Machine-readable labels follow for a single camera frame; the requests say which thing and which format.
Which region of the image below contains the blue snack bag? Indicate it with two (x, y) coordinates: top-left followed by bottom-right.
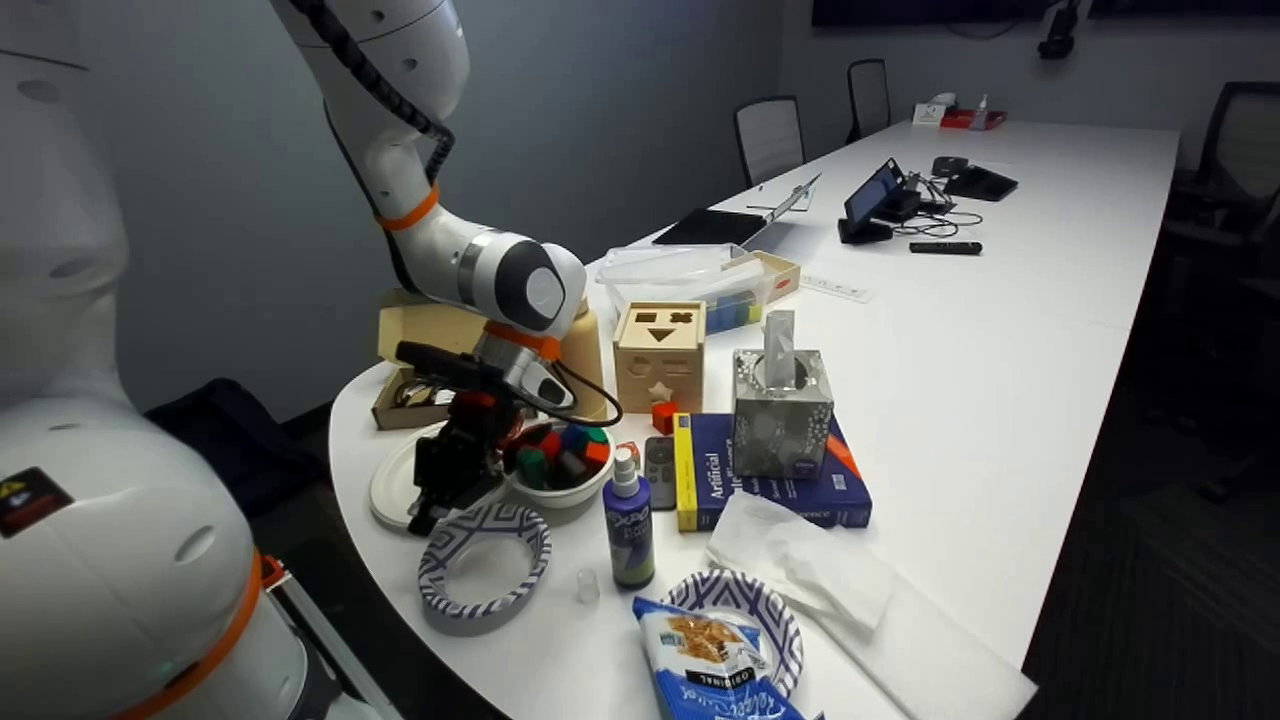
(627, 592), (812, 720)

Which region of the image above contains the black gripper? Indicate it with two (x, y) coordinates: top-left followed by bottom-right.
(408, 376), (542, 539)

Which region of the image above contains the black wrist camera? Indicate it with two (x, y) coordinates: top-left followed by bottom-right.
(391, 337), (578, 417)

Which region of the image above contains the white tissue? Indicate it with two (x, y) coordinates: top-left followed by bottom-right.
(757, 307), (800, 391)

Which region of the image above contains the white bowl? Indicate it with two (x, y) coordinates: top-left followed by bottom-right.
(500, 417), (619, 522)

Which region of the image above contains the open cardboard box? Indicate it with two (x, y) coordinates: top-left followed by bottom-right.
(366, 293), (492, 433)

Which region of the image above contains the black smartphone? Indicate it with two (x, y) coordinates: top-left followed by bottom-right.
(639, 433), (681, 516)

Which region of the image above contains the black table cable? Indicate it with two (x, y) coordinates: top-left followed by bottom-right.
(903, 195), (987, 240)

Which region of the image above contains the black tablet on stand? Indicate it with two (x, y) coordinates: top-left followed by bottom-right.
(836, 156), (929, 247)

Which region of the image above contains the white paper towel stack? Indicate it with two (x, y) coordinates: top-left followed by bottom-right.
(702, 488), (899, 637)

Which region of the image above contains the flat black tablet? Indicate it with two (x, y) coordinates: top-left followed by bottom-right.
(651, 204), (770, 253)

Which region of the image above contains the black remote control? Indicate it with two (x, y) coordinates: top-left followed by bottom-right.
(908, 237), (987, 262)

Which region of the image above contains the wooden shape sorter box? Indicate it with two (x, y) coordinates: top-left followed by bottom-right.
(613, 299), (711, 417)

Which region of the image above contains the blue spray bottle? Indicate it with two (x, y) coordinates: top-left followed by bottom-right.
(601, 443), (659, 592)

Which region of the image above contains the black wall camera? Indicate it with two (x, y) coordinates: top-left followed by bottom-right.
(1037, 0), (1096, 66)

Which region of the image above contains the clear plastic container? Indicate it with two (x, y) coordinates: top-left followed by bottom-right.
(592, 240), (803, 337)

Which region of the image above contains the blue patterned paper plate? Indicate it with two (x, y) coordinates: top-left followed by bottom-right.
(411, 498), (554, 633)
(659, 566), (812, 705)

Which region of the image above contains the grey mesh office chair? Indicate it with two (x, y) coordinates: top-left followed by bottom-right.
(843, 56), (896, 143)
(730, 91), (807, 190)

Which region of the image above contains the blue book yellow spine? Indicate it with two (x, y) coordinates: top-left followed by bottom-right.
(669, 410), (877, 536)

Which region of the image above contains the red and white box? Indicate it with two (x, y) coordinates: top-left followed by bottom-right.
(908, 90), (1012, 136)

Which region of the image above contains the grey tissue box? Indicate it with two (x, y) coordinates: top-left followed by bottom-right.
(727, 345), (841, 481)

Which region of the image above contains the tan bottle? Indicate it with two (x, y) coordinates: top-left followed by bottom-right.
(554, 299), (613, 426)

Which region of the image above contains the black office chair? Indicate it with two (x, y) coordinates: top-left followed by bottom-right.
(1166, 77), (1280, 293)

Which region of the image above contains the black pouch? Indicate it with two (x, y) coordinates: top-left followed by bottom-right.
(929, 153), (1020, 204)

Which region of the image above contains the white paper sheet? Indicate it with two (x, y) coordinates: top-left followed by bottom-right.
(795, 574), (1042, 720)

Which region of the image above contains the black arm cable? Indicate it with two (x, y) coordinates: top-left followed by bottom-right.
(282, 0), (462, 194)

